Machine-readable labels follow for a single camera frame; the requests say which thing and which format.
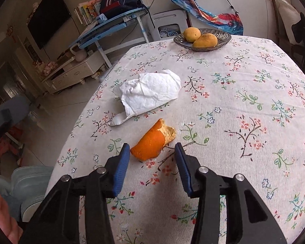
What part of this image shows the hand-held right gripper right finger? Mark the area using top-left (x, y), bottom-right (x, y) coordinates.
top-left (174, 142), bottom-right (288, 244)

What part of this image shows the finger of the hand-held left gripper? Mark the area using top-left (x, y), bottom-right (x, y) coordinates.
top-left (0, 95), bottom-right (32, 144)

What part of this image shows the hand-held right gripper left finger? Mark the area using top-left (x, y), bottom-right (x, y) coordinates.
top-left (19, 144), bottom-right (131, 244)

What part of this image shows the large orange peel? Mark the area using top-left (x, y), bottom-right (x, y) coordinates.
top-left (130, 118), bottom-right (176, 161)

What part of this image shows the person's left forearm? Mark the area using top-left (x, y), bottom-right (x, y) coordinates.
top-left (0, 180), bottom-right (24, 244)

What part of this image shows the pink flower bunch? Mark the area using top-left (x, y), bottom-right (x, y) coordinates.
top-left (42, 61), bottom-right (57, 76)

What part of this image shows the cream television stand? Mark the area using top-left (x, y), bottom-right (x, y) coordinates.
top-left (40, 52), bottom-right (105, 95)

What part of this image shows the light blue chair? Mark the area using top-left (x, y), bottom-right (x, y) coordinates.
top-left (11, 166), bottom-right (54, 219)

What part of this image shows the floral tablecloth table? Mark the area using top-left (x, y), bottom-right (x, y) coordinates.
top-left (44, 34), bottom-right (305, 244)

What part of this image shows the crumpled white tissue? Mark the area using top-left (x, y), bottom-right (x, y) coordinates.
top-left (113, 69), bottom-right (181, 118)

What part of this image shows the pale pink kettlebell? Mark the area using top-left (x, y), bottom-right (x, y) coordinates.
top-left (70, 47), bottom-right (87, 62)

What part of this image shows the black flat television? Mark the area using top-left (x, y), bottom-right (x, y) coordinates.
top-left (27, 0), bottom-right (72, 50)

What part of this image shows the light blue study desk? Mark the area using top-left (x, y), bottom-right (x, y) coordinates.
top-left (68, 6), bottom-right (150, 69)

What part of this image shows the row of books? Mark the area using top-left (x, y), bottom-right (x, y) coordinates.
top-left (73, 1), bottom-right (102, 26)

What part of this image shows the speckled yellow mango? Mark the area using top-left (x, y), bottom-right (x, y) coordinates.
top-left (192, 33), bottom-right (218, 48)

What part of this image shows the smooth yellow mango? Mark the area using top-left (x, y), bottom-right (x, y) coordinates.
top-left (183, 27), bottom-right (202, 43)

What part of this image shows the patterned fruit bowl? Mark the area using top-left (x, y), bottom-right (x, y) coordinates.
top-left (173, 28), bottom-right (232, 52)

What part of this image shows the colourful printed sling bag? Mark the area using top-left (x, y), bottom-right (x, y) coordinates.
top-left (171, 0), bottom-right (244, 36)

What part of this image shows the dark striped backpack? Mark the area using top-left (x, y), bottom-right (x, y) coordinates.
top-left (99, 0), bottom-right (149, 18)

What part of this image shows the dark wooden chair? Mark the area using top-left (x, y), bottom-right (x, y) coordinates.
top-left (268, 0), bottom-right (295, 48)

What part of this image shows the white cabinet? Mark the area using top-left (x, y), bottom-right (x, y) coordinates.
top-left (176, 0), bottom-right (278, 40)

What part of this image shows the white sack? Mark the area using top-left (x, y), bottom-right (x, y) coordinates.
top-left (267, 0), bottom-right (302, 45)

